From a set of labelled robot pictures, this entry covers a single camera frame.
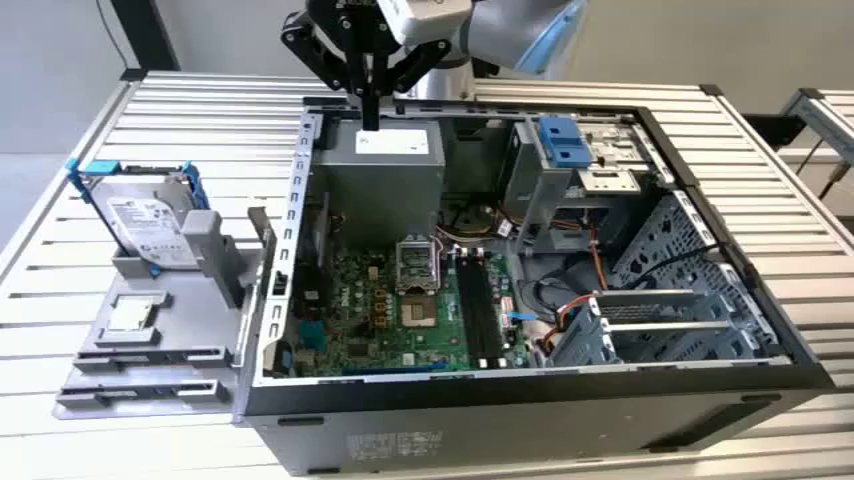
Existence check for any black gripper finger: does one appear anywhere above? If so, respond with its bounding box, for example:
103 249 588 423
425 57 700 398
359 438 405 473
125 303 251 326
371 27 452 131
279 12 374 131

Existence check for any black RAM slot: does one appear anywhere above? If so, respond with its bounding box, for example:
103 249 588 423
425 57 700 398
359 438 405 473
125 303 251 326
478 248 510 371
465 248 494 371
472 248 502 371
457 248 486 371

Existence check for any grey power supply unit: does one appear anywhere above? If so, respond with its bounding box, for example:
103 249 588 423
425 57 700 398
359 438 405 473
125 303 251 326
310 117 448 241

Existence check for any blue drive bay latch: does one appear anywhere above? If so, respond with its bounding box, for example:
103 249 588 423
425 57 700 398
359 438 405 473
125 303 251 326
537 115 593 170

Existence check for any hard disk in blue carrier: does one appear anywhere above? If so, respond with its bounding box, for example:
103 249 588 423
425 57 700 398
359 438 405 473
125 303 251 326
65 158 213 276

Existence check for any metal socket cover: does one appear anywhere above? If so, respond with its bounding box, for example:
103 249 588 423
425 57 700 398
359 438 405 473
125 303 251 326
397 233 444 296

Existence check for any black case fan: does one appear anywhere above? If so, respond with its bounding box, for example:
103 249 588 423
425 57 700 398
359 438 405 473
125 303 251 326
293 192 335 324

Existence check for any CPU socket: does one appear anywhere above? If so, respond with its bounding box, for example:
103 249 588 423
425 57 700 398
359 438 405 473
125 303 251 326
398 294 442 331

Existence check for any grey parts rack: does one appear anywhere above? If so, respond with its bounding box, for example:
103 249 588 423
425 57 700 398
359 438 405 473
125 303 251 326
51 207 282 421

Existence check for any green motherboard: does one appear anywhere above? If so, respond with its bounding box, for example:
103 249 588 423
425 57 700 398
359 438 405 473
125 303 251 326
293 244 536 376

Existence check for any silver CPU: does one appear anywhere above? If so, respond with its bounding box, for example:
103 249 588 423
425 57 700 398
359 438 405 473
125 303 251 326
106 297 161 334

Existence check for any grey disk bay cage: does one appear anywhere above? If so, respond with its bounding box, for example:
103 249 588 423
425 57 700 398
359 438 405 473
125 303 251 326
545 287 782 370

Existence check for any blue expansion slot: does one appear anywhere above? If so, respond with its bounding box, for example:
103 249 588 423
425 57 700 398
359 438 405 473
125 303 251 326
341 362 449 377

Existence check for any adjacent slatted metal table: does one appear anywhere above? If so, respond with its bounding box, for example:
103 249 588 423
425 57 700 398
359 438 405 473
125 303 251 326
780 87 854 166

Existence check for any open black PC case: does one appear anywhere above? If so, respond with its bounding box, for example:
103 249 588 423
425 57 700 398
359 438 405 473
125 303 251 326
230 94 840 476

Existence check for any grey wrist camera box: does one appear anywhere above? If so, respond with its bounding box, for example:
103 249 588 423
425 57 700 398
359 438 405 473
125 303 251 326
377 0 473 49

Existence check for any black vertical post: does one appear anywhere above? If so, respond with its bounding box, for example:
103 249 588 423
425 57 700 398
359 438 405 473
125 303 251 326
110 0 182 71

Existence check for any thin black wall cable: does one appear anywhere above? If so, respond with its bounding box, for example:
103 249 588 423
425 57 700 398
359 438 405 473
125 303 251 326
95 0 135 69

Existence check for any yellow and white wire bundle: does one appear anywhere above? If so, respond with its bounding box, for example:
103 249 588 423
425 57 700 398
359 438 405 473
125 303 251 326
434 202 520 242

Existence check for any graphics card with silver bracket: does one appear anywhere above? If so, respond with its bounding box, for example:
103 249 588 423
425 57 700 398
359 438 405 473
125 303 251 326
233 204 282 374

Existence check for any thin wire locking lever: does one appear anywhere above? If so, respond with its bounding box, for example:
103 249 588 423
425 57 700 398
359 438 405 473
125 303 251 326
432 234 448 296

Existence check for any orange flat wire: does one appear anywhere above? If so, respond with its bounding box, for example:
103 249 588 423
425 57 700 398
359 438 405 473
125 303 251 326
588 223 610 292

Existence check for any black round wire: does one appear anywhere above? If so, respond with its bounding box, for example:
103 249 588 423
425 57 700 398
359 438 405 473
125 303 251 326
518 249 606 324

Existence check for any multicolour wire bundle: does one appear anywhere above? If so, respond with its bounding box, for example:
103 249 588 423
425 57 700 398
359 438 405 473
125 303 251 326
538 294 597 357

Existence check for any black table connector bracket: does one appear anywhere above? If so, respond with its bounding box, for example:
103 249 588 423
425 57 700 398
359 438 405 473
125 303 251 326
740 112 806 147

